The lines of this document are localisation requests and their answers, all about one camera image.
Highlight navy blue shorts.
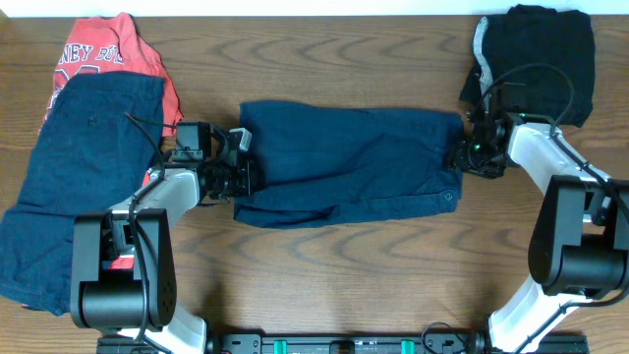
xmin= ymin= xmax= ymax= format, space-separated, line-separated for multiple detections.
xmin=234 ymin=101 xmax=463 ymax=229

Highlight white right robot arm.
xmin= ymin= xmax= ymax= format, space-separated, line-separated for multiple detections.
xmin=448 ymin=83 xmax=628 ymax=353

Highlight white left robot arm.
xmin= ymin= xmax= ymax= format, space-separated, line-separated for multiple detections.
xmin=70 ymin=122 xmax=261 ymax=353

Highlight folded black shorts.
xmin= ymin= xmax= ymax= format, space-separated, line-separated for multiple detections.
xmin=459 ymin=5 xmax=596 ymax=128

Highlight navy shorts on pile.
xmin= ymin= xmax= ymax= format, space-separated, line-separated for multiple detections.
xmin=1 ymin=72 xmax=164 ymax=316

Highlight red printed t-shirt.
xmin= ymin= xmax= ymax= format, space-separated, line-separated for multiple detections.
xmin=22 ymin=12 xmax=184 ymax=310

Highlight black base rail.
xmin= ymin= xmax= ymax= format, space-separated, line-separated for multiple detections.
xmin=95 ymin=331 xmax=590 ymax=354

